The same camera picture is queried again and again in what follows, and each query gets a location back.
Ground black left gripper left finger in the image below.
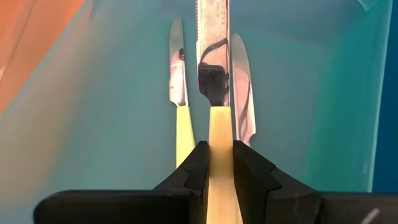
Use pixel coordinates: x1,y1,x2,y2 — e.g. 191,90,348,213
32,140,211,224

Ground orange plastic bin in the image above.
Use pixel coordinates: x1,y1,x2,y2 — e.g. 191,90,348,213
0,0,86,118

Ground teal plastic bin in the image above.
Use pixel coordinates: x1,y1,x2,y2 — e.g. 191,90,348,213
0,0,394,224

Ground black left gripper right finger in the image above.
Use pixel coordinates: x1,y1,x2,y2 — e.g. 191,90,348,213
232,139,398,224

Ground blue plastic bin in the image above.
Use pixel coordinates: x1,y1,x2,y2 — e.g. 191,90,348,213
371,0,398,194

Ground yellow-handled table knife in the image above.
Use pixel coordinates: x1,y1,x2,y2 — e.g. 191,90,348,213
231,33,257,147
194,0,244,224
169,17,197,169

